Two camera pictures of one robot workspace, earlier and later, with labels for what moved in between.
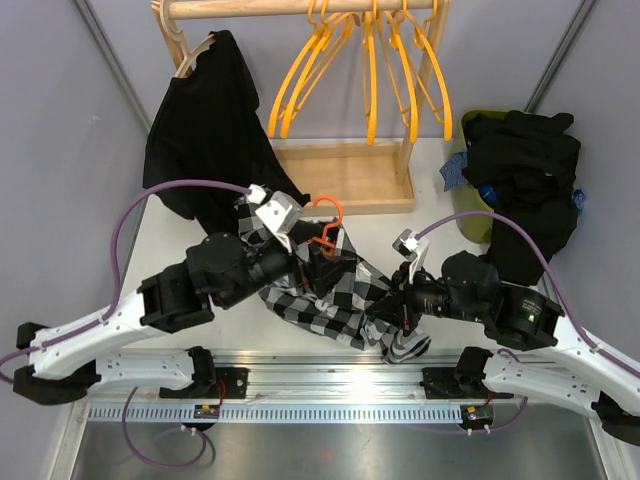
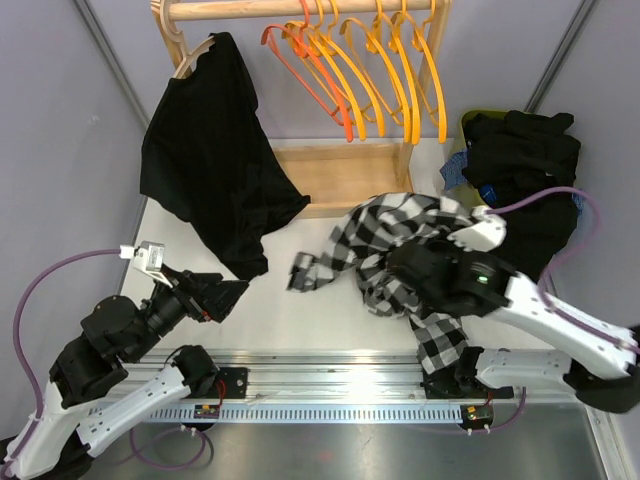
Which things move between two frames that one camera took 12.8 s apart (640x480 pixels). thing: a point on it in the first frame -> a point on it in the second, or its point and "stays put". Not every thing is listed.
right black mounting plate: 443,383 stays put
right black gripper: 390,308 -> 433,244
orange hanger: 371,20 -> 396,44
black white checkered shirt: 333,292 -> 363,243
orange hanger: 315,71 -> 337,45
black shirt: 524,165 stays put
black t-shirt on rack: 208,127 stays put
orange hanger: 291,69 -> 309,42
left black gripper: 326,269 -> 215,296
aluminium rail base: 344,378 stays put
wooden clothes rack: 336,177 stays put
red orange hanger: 323,239 -> 305,46
